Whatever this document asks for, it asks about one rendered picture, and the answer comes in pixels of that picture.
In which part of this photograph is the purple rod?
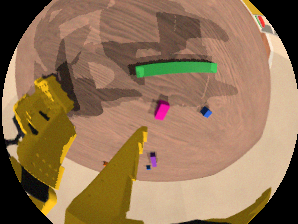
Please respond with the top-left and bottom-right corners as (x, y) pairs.
(150, 152), (157, 167)

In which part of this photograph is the green rod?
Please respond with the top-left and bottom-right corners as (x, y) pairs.
(135, 61), (217, 78)

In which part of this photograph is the magenta rod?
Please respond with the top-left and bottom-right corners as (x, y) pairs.
(154, 100), (170, 120)

